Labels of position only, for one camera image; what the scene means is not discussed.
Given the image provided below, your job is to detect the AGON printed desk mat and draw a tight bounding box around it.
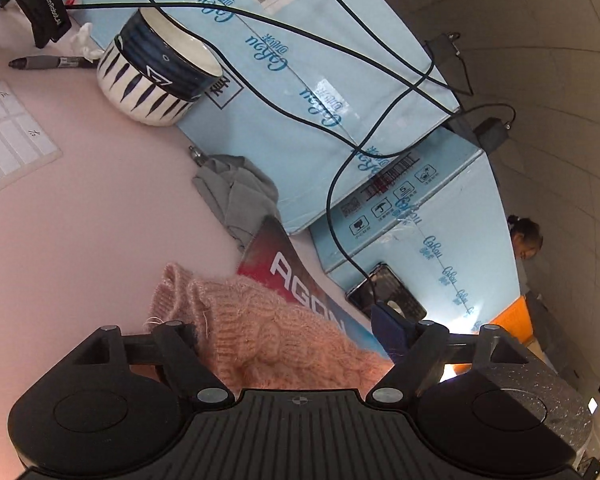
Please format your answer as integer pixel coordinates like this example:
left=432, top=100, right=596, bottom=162
left=237, top=217, right=388, bottom=358

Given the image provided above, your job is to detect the grey cloth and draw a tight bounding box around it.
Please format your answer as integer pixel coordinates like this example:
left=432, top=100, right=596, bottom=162
left=193, top=153, right=280, bottom=252

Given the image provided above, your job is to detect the black smartphone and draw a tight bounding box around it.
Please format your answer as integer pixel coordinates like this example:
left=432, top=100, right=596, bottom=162
left=346, top=262, right=427, bottom=322

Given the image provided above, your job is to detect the blue white ceramic bowl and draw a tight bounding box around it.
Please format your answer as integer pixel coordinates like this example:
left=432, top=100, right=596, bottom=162
left=96, top=8, right=223, bottom=127

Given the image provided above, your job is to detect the large light blue Cobou box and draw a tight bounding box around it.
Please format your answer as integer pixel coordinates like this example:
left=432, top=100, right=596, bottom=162
left=310, top=127, right=520, bottom=333

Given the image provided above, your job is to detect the black power adapter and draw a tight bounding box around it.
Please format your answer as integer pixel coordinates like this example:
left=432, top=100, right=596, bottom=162
left=474, top=117, right=509, bottom=155

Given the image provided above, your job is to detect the black charging cable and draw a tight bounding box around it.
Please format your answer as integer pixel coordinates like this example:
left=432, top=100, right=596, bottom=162
left=64, top=0, right=519, bottom=306

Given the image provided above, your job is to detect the person in background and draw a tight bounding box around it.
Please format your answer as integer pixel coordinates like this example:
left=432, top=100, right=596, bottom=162
left=507, top=214, right=544, bottom=296

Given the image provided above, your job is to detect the white label sheet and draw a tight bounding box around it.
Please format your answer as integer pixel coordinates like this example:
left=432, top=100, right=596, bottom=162
left=0, top=81, right=62, bottom=191

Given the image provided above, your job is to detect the orange box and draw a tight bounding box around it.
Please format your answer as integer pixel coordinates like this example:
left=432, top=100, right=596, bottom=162
left=452, top=294, right=537, bottom=376

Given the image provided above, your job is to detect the pink knitted sweater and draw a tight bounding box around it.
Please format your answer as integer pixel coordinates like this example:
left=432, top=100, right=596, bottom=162
left=147, top=263, right=393, bottom=396

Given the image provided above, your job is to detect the black marker pen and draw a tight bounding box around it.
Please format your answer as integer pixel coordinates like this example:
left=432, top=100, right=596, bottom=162
left=8, top=55, right=97, bottom=70

